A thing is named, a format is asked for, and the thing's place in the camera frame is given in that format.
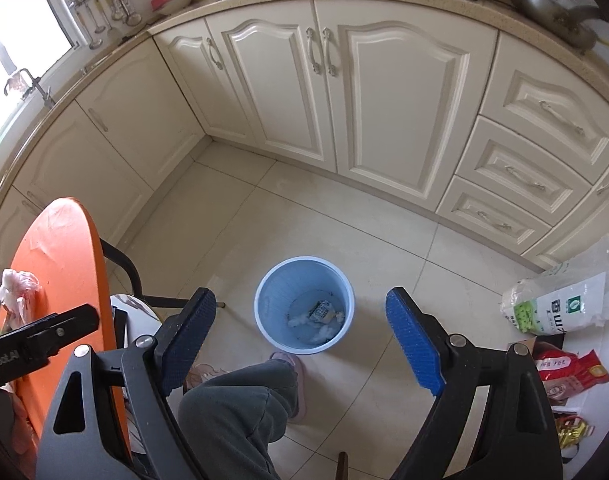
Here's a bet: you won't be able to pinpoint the white green rice bag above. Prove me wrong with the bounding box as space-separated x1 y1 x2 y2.
501 234 609 336

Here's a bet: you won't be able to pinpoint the kitchen window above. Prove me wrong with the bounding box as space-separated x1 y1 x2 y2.
0 0 80 161

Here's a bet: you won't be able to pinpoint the light blue plastic bin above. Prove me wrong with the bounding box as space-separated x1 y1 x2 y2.
254 256 356 356

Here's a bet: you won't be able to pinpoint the crushed green white carton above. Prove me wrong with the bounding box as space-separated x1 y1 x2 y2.
309 300 335 323

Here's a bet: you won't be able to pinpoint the steel kitchen faucet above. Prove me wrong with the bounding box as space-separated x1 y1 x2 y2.
4 67 56 109

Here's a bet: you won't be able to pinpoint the brown cardboard box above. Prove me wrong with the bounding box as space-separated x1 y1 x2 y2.
508 337 540 361

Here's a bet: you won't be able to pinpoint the pink slipper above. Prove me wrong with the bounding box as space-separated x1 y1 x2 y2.
269 351 307 423

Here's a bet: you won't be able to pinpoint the white bowl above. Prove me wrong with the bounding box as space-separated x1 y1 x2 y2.
152 0 195 16

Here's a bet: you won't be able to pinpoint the gold foil wrappers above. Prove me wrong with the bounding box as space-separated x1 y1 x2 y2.
557 412 596 448

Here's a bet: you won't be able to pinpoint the white plastic bag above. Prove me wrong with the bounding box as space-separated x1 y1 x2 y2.
0 269 41 323

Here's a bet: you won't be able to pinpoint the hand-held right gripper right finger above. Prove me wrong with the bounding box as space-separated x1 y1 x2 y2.
385 286 565 480

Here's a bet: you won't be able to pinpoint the red rice bag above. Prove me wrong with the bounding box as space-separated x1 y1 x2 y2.
531 342 609 401

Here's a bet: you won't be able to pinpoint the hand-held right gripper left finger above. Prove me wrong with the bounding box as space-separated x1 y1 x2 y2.
34 287 218 480

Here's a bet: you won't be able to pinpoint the row of hanging kitchen utensils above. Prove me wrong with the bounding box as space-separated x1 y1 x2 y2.
74 0 142 51

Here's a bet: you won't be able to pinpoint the shiny steel wok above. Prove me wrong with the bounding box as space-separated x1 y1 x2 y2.
504 0 600 51

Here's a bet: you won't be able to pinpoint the black framed marbled chair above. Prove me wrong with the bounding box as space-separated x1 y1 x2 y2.
100 239 228 396

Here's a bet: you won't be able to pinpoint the cream lower kitchen cabinets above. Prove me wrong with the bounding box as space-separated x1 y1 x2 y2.
0 0 609 281

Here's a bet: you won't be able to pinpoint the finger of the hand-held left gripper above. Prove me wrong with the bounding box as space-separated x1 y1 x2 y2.
14 304 101 357

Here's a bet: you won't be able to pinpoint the person's grey trouser leg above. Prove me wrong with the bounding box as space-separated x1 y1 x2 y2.
178 360 300 480

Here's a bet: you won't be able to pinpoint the orange round table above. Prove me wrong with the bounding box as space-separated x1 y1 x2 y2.
0 197 132 461

